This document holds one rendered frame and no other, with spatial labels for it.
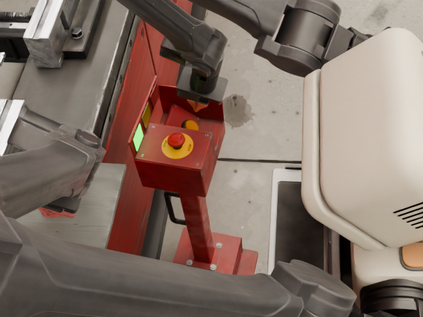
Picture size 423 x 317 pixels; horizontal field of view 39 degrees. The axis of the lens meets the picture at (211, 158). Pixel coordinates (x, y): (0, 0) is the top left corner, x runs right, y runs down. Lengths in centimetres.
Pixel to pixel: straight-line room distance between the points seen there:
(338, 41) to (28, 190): 49
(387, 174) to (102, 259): 29
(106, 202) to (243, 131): 137
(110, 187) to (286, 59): 39
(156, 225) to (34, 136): 128
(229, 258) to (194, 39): 98
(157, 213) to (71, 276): 170
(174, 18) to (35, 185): 54
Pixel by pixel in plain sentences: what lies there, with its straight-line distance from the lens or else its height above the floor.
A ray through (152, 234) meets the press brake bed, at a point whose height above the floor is 5.
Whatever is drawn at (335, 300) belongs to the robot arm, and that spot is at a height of 129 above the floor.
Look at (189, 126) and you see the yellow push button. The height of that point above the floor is 73.
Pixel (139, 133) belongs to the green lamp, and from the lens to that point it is 134.
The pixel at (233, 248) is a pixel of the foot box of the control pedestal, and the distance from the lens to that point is 194.
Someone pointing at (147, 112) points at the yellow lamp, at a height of 82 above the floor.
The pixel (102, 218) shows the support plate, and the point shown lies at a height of 100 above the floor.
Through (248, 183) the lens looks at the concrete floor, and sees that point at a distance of 220.
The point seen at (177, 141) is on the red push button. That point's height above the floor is 81.
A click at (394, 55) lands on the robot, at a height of 139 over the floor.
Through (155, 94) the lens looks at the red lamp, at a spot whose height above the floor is 81.
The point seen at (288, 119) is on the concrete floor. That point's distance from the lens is 238.
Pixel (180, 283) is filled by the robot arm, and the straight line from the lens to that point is 49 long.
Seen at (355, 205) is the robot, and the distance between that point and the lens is 63.
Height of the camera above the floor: 186
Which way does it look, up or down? 55 degrees down
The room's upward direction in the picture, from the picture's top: 8 degrees counter-clockwise
